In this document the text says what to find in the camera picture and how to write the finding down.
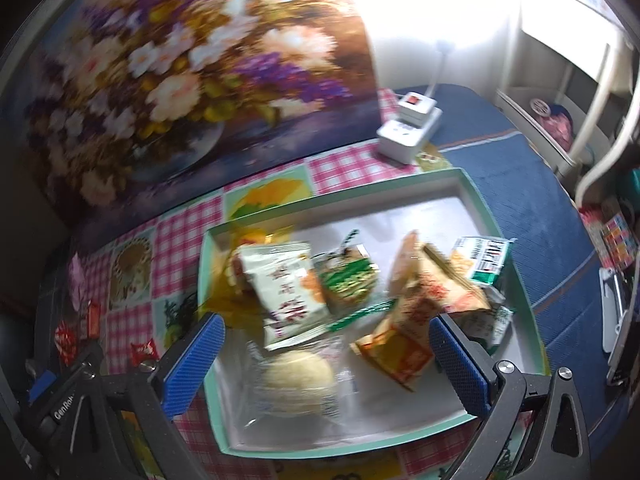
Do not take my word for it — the green cow round cracker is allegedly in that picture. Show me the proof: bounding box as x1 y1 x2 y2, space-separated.
311 229 396 333

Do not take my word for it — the yellow wrapped cake snack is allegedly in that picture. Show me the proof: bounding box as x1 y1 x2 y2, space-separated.
198 223 293 335

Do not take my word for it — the green white biscuit pack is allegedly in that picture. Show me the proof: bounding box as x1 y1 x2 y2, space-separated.
454 286 514 356

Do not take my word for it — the white usb lamp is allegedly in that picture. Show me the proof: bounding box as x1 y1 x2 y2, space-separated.
425 41 452 99

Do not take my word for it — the red snack packet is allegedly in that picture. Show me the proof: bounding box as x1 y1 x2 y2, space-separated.
54 321 77 366

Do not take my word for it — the red wrapped candy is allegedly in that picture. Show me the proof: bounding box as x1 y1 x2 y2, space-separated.
130 338 160 367

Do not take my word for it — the pink checkered fruit tablecloth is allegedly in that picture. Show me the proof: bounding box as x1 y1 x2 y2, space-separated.
54 86 532 480

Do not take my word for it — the colourful checkered box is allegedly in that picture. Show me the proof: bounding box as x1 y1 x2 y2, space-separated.
600 211 638 271

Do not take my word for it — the white power strip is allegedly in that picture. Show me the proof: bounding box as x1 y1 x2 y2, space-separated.
376 89 442 166

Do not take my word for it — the red brown snack box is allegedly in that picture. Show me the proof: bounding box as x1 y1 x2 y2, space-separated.
86 300 102 340

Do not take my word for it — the teal rimmed white tray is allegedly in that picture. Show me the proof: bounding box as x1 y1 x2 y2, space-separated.
196 167 551 461

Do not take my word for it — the white persimmon snack pack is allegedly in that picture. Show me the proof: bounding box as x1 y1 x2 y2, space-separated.
238 242 331 351

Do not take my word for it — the clear wrapped round bun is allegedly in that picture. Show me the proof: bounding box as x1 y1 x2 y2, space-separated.
243 336 357 425

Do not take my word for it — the floral still life painting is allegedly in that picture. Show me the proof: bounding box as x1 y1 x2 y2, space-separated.
9 0 380 229

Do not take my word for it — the white shelf rack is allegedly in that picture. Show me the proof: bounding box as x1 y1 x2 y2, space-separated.
494 0 639 195

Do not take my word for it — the pink patterned pouch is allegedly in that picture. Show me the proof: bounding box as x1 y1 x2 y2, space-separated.
539 104 574 152

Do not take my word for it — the tan Daliyuan roll cake pack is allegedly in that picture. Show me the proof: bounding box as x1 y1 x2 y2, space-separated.
350 244 489 391

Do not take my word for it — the pink snack packet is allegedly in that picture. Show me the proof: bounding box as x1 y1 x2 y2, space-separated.
67 254 87 312

